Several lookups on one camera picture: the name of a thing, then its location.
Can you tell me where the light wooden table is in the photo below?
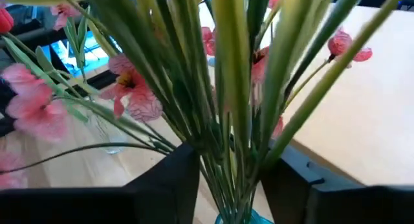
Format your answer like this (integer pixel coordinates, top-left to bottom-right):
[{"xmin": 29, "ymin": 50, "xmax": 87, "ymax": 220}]
[{"xmin": 193, "ymin": 0, "xmax": 414, "ymax": 188}]

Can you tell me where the red artificial tulip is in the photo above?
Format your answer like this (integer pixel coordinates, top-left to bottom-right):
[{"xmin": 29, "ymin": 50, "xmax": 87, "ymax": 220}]
[{"xmin": 0, "ymin": 6, "xmax": 39, "ymax": 60}]

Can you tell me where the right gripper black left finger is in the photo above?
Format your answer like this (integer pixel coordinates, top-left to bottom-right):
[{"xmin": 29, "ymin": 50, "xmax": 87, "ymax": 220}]
[{"xmin": 0, "ymin": 142, "xmax": 201, "ymax": 224}]

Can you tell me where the blue patterned glass vase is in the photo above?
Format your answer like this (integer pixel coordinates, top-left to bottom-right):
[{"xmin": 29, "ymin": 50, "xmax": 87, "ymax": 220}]
[{"xmin": 214, "ymin": 208, "xmax": 276, "ymax": 224}]

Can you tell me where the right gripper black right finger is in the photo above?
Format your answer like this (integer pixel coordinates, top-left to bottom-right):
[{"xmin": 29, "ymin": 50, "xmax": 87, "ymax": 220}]
[{"xmin": 261, "ymin": 142, "xmax": 414, "ymax": 224}]

